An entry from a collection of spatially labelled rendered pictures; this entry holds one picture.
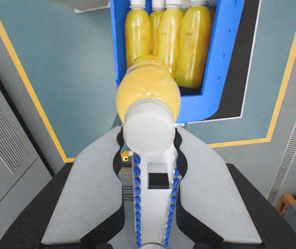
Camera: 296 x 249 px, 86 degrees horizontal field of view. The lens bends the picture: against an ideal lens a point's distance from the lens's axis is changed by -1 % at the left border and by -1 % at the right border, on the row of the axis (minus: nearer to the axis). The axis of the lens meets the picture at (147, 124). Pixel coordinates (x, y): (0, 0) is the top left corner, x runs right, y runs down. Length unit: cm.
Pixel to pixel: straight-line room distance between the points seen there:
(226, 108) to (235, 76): 31
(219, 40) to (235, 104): 140
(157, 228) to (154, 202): 30
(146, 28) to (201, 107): 24
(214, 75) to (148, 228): 117
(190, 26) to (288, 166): 260
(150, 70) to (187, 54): 26
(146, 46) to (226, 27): 20
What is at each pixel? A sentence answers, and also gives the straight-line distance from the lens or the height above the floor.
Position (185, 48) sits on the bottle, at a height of 114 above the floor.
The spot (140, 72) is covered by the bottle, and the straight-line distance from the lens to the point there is 16.
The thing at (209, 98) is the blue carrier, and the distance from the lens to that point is 37.
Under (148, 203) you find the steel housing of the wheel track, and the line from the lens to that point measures 110.
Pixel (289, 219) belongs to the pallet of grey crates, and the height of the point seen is 24.
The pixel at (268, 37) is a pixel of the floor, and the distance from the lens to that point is 185.
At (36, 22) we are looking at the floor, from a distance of 179.
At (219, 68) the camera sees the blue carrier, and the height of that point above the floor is 121.
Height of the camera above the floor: 154
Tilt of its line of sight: 60 degrees down
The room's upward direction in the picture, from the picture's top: 180 degrees counter-clockwise
